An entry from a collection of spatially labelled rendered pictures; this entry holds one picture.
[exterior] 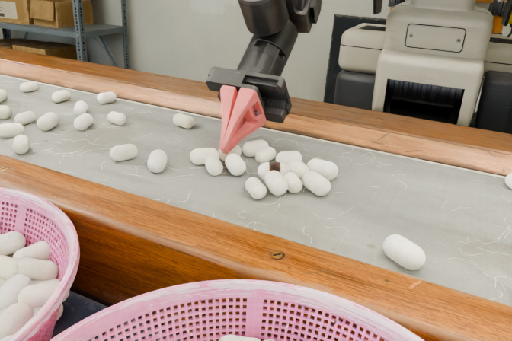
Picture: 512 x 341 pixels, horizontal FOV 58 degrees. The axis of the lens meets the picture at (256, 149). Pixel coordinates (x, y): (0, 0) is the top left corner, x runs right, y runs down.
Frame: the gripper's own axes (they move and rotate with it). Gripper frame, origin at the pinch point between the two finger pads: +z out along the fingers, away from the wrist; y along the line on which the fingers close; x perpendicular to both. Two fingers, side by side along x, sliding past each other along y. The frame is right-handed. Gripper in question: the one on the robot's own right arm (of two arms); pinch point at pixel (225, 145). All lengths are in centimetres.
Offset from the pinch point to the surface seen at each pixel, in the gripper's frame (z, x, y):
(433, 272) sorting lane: 9.9, -5.1, 25.5
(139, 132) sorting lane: -0.9, 3.8, -15.6
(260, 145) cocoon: -2.5, 3.0, 3.0
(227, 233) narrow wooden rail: 13.4, -11.3, 9.5
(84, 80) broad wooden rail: -12.4, 11.2, -38.3
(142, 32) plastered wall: -139, 147, -168
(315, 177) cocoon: 2.1, -1.3, 12.3
